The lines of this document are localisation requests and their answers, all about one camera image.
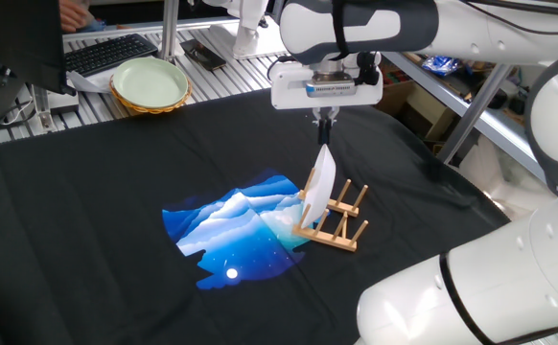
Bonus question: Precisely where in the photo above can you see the silver shelf rail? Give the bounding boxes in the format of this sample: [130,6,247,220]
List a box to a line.
[384,51,548,183]

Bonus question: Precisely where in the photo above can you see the blue plastic bag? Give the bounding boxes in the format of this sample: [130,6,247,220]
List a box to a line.
[421,55,462,77]

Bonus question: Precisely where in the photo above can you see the black keyboard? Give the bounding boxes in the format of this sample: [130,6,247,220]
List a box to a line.
[63,33,159,78]

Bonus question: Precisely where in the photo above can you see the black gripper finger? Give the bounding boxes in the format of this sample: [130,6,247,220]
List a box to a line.
[325,105,341,145]
[312,107,327,146]

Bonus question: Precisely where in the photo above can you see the black smartphone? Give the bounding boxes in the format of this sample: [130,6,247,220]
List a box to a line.
[180,38,227,72]

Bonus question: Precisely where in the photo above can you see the pale green plate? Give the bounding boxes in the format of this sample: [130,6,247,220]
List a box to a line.
[112,57,190,109]

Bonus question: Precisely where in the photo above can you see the aluminium upright post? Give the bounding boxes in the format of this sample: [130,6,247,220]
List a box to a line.
[160,0,180,62]

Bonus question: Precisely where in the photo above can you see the black monitor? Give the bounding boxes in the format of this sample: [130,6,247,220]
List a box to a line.
[0,0,77,96]

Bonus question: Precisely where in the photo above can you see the woven wicker basket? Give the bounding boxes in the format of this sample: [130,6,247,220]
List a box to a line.
[109,76,194,115]

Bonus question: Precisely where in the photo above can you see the bare person hand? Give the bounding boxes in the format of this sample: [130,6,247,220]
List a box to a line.
[59,0,90,34]

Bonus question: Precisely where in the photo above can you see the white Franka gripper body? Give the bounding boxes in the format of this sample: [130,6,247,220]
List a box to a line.
[269,60,384,111]

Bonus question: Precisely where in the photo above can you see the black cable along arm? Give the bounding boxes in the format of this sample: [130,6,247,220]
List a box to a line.
[265,0,558,345]

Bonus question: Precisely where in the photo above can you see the black cloth with blue print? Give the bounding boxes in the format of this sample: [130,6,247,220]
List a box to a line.
[0,88,511,345]

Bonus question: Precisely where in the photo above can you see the wooden dish rack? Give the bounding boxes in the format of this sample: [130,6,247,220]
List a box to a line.
[291,167,370,253]

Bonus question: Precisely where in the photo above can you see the white round plate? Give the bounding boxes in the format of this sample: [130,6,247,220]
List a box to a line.
[300,143,337,230]

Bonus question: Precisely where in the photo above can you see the white paper sheet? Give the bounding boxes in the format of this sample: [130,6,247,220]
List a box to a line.
[66,70,117,95]

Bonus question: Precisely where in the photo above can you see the silver wrist camera blue ends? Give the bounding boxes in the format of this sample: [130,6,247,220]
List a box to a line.
[304,71,358,99]

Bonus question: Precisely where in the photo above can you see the colourful block toy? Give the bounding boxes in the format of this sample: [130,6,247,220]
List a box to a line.
[383,65,404,86]

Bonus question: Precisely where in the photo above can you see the cardboard box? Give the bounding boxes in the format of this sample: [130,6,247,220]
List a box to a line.
[377,79,456,141]

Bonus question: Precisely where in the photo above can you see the white stand on grey plate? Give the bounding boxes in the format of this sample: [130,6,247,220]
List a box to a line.
[206,0,290,61]

